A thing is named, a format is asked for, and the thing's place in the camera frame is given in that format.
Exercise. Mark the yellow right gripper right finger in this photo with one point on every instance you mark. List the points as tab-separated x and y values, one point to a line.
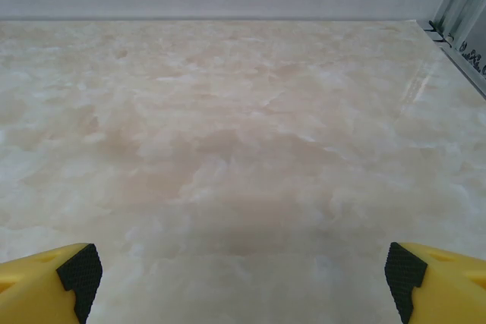
452	290

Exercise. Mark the aluminium side rail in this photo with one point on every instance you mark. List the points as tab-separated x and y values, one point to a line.
469	68

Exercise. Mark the black corner bracket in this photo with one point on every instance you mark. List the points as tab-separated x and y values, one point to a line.
438	32

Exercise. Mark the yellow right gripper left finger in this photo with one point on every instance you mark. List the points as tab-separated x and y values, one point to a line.
34	290

